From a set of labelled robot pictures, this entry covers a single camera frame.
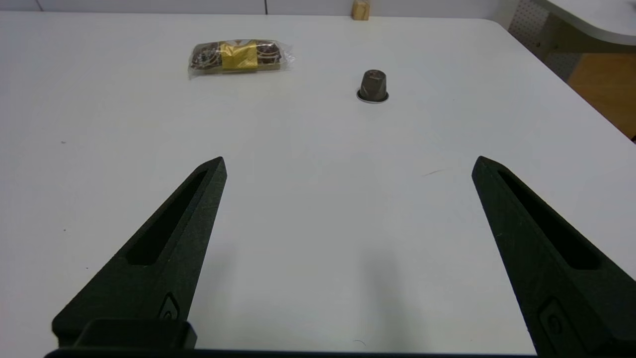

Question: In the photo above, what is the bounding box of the small dark metal cap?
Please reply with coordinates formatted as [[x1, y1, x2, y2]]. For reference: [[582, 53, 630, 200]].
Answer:
[[356, 69, 390, 104]]

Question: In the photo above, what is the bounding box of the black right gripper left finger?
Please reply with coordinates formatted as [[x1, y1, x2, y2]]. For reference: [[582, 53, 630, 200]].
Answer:
[[52, 156, 228, 349]]

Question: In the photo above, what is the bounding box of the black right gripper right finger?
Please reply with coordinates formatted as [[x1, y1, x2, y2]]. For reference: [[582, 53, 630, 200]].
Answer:
[[472, 156, 636, 358]]

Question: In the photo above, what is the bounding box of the white side table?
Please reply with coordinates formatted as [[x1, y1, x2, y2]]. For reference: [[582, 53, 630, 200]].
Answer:
[[509, 0, 636, 80]]

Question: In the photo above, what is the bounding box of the clear-wrapped brown snack packet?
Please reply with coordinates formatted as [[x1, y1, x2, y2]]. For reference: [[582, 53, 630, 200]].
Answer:
[[188, 39, 296, 79]]

